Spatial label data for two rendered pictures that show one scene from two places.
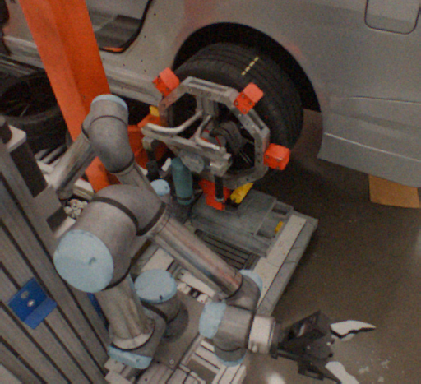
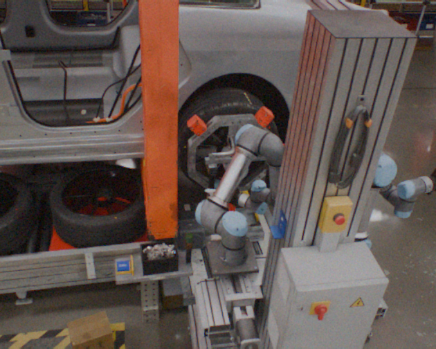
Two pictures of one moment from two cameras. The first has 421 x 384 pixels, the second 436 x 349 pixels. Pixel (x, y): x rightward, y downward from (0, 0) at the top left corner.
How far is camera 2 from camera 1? 1.91 m
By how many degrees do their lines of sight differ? 37
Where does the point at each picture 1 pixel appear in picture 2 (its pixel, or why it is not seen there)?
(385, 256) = not seen: hidden behind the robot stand
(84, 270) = (390, 170)
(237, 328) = (421, 183)
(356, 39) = not seen: hidden behind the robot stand
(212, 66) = (231, 103)
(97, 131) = (273, 141)
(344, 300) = not seen: hidden behind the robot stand
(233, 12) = (235, 66)
